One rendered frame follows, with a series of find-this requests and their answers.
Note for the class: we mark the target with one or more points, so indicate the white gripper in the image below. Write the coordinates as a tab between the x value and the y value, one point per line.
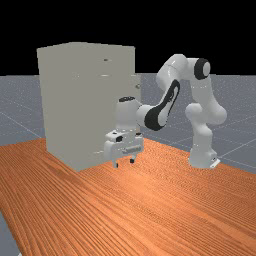
121	146

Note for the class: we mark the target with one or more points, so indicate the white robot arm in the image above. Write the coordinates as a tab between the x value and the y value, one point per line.
200	100

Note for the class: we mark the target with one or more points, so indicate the pale cabinet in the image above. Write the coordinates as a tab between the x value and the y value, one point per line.
83	106

